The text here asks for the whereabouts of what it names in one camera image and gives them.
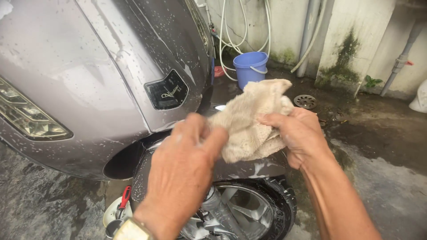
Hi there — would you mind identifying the red-handled tool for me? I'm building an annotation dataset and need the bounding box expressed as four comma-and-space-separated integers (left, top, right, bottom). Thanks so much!
115, 186, 132, 219

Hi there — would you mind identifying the scooter front wheel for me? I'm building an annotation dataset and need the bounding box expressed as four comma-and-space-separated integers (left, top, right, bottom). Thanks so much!
180, 177, 297, 240

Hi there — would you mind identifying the metal cup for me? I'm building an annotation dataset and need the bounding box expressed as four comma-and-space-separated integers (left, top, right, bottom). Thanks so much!
105, 219, 124, 239

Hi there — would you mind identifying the beige terry cloth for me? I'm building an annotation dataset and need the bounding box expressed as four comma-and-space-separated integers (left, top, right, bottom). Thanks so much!
207, 79, 296, 164

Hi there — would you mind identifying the person's right hand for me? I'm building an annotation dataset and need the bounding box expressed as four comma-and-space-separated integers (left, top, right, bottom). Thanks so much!
257, 107, 334, 170

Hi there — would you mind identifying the white garden hose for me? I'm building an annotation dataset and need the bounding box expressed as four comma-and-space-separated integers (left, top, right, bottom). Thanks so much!
218, 0, 272, 82

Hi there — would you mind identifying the small green plant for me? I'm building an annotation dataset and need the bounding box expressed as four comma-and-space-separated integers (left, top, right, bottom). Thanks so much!
364, 75, 384, 90

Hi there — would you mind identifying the gold wristwatch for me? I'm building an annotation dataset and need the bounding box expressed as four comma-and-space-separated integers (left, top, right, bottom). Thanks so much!
113, 217, 151, 240

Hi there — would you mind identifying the white plastic basin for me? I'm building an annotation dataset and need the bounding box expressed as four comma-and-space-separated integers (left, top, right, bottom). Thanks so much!
103, 196, 133, 229

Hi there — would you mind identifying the person's left hand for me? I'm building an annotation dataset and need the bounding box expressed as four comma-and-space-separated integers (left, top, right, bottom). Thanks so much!
133, 113, 229, 231

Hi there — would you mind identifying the grey vertical drain pipe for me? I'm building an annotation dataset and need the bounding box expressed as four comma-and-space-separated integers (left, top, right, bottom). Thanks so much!
296, 0, 321, 78

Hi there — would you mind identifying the white wall tap pipe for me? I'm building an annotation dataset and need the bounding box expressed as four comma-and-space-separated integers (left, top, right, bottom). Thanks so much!
196, 2, 217, 38

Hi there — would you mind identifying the grey pipe with valve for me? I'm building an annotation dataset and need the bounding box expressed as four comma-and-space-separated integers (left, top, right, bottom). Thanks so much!
380, 20, 425, 97

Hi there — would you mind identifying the blue plastic bucket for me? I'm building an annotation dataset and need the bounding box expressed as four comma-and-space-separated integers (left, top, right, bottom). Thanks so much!
233, 52, 269, 90

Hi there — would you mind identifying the grey scooter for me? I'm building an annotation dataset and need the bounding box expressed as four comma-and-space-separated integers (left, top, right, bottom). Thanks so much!
0, 0, 297, 240

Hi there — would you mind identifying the white rounded object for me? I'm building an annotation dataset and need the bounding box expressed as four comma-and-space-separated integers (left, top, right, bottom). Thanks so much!
409, 79, 427, 114

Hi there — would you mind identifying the round metal floor drain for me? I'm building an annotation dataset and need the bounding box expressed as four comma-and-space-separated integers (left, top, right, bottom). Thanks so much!
294, 95, 318, 109

